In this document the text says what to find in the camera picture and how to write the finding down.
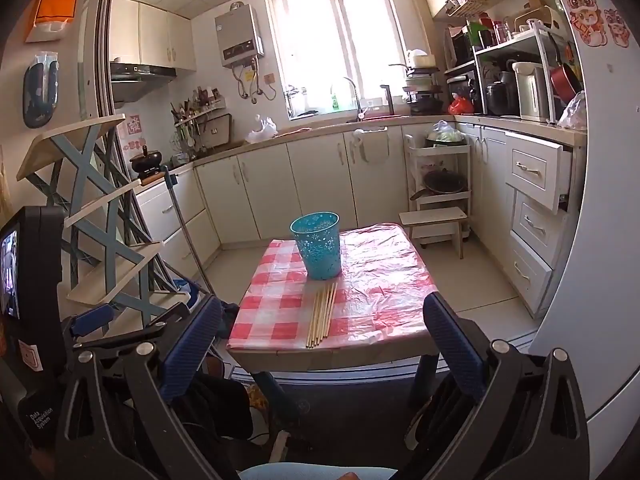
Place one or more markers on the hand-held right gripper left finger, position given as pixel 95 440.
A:
pixel 192 345

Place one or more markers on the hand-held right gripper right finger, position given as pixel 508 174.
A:
pixel 452 345

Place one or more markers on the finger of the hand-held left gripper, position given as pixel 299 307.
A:
pixel 92 321
pixel 150 329

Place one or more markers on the bundle of wooden chopsticks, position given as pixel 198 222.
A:
pixel 320 315

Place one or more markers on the teal perforated utensil holder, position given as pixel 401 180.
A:
pixel 317 255

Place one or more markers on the black and white shoe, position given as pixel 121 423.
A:
pixel 425 410

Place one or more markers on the pink checkered plastic tablecloth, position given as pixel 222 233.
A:
pixel 390 280

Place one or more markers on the folding wooden rack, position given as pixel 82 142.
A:
pixel 75 160

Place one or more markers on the cream drawer unit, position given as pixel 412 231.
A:
pixel 530 220
pixel 160 210

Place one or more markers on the white step stool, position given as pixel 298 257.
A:
pixel 432 216

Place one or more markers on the black lidded pot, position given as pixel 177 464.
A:
pixel 145 162

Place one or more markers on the dark wok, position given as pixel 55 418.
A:
pixel 442 182

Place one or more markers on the blue packaged item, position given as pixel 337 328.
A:
pixel 37 95

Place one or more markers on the white trolley cart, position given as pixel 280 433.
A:
pixel 465 170

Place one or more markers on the white refrigerator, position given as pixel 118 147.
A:
pixel 610 260

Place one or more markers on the cream base cabinets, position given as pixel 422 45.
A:
pixel 310 180

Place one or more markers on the bagged green vegetables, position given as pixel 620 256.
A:
pixel 445 135

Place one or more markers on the hanging metal tray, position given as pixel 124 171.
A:
pixel 217 130

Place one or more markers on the black range hood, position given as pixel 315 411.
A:
pixel 140 72

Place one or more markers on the white plastic bag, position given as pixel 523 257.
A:
pixel 262 132

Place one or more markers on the red plastic bag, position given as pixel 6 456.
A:
pixel 461 106

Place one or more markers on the stack of pots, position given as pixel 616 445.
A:
pixel 425 105

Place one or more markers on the black rice cooker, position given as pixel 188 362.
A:
pixel 502 100

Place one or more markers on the black faucet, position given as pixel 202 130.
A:
pixel 387 102

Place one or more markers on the chrome faucet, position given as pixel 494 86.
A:
pixel 356 105

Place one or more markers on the clear plastic bag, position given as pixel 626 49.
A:
pixel 572 112

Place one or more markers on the white electric water boiler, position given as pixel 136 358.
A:
pixel 530 95

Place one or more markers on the green dish soap bottle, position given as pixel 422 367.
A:
pixel 335 102

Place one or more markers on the orange paper bag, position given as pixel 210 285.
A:
pixel 57 0

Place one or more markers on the red saucepan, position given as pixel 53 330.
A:
pixel 565 82

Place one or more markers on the black microwave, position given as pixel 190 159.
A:
pixel 460 47

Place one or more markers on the white shelf rack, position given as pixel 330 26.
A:
pixel 542 60

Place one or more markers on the grey water heater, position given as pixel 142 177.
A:
pixel 237 35

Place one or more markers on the kitchen window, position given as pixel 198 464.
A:
pixel 345 45

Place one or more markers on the cardboard box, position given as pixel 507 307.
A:
pixel 542 12

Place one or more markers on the large red lion sticker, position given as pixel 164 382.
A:
pixel 582 15

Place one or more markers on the small red lion sticker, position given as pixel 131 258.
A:
pixel 616 27

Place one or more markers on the red paper wall decoration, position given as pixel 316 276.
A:
pixel 134 125

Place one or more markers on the wall utensil rack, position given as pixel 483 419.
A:
pixel 200 110

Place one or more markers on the wall power socket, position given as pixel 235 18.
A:
pixel 270 78

